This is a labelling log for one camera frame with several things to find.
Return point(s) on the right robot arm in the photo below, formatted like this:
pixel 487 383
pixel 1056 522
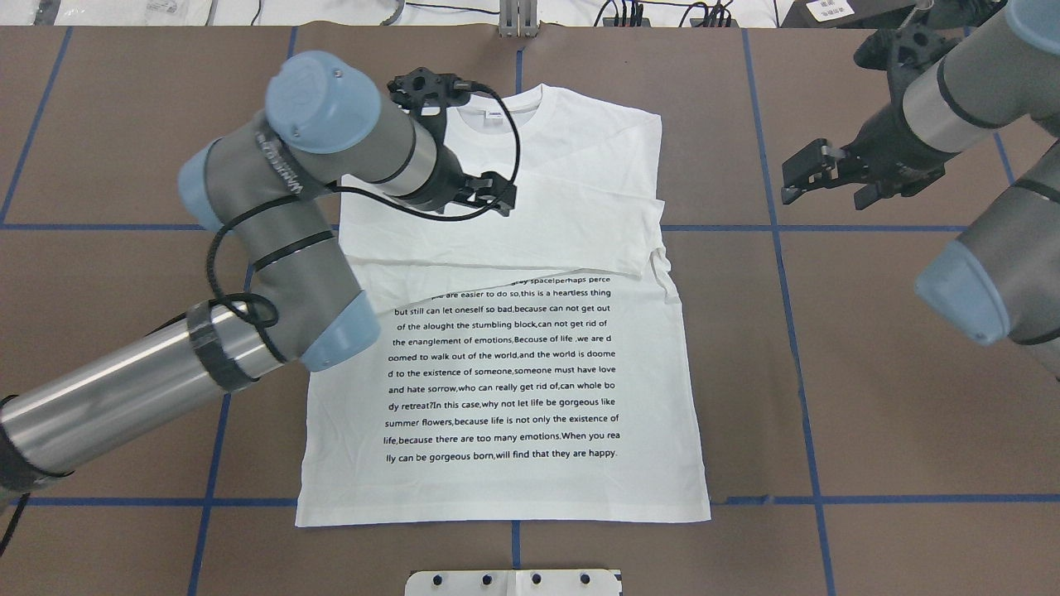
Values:
pixel 957 73

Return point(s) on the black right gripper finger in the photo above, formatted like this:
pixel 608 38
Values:
pixel 817 155
pixel 798 183

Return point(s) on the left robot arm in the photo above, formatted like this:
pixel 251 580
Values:
pixel 281 288

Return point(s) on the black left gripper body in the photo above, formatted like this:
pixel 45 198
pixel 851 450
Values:
pixel 450 175

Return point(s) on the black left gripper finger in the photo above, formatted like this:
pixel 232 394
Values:
pixel 490 183
pixel 501 202

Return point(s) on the white perforated mounting plate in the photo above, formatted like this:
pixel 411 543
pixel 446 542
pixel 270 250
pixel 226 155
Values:
pixel 516 582

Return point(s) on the blue tape line crosswise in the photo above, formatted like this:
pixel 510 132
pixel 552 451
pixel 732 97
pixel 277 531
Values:
pixel 189 228

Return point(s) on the aluminium frame post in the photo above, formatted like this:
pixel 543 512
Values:
pixel 518 18

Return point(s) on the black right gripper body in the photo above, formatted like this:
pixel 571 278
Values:
pixel 884 142

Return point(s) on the white printed t-shirt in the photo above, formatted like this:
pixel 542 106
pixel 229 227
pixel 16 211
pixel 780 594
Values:
pixel 532 367

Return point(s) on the blue tape line lengthwise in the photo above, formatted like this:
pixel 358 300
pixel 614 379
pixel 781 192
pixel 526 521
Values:
pixel 793 344

